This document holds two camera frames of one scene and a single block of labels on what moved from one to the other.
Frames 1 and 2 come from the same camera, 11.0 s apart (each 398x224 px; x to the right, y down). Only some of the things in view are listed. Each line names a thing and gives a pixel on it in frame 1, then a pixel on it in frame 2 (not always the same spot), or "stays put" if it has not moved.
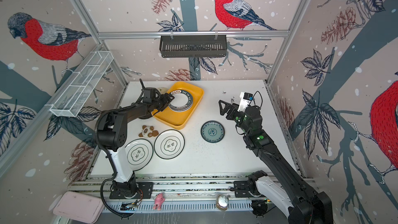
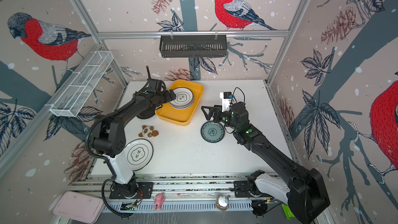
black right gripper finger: [228, 106] -> [215, 111]
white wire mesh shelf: [72, 100] stays put
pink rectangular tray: [79, 207] stays put
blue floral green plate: [212, 131] stays put
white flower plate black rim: [169, 144] -> [184, 98]
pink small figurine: [159, 199] stays put
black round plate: [147, 115] stays put
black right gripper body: [236, 116] -> [227, 118]
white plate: [139, 153] stays put
